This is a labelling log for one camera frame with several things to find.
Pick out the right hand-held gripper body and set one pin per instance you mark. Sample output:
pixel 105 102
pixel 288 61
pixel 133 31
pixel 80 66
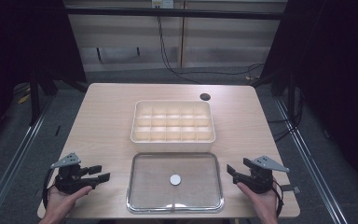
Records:
pixel 258 182

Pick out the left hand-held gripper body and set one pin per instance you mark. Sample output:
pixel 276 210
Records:
pixel 70 183

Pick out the person's left hand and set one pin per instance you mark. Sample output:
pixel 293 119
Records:
pixel 60 202

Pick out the person's right hand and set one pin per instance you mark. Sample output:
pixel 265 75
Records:
pixel 264 202

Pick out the clear plastic box lid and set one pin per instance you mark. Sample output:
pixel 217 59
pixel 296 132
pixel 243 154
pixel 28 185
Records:
pixel 155 186

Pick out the white compartment storage box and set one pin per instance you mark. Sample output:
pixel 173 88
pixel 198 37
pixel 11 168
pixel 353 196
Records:
pixel 172 126

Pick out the black round table grommet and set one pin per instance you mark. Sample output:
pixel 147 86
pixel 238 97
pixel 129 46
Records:
pixel 205 96

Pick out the black metal stand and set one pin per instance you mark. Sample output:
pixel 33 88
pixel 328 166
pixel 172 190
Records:
pixel 34 102

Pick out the yellow object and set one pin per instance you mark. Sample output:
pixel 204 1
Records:
pixel 24 99

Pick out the black curtain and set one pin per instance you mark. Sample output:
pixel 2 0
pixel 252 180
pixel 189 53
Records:
pixel 21 46
pixel 338 77

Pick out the black horizontal metal bar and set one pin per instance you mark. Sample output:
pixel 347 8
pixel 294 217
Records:
pixel 174 13

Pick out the metal floor rail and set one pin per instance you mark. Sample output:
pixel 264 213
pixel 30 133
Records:
pixel 310 168
pixel 9 174

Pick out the white wall socket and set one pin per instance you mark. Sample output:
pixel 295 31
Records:
pixel 162 3

